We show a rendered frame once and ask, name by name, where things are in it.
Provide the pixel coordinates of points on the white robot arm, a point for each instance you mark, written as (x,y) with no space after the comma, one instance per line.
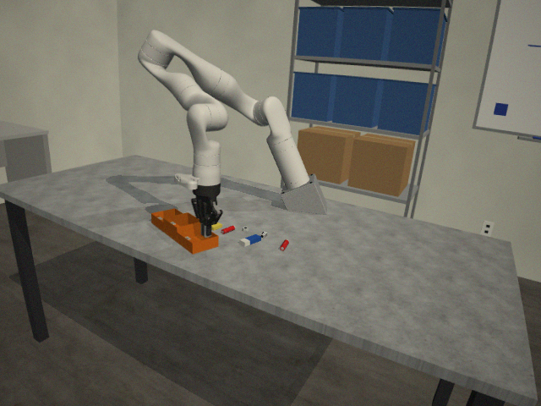
(212,86)

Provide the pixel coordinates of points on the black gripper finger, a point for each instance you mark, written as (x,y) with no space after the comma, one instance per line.
(199,215)
(214,218)

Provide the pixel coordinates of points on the orange rack of three bins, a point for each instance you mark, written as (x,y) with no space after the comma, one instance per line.
(184,228)

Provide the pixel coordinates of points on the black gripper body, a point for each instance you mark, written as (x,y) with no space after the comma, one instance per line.
(208,195)

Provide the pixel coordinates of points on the blue and white eraser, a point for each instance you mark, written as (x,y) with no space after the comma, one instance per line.
(250,240)

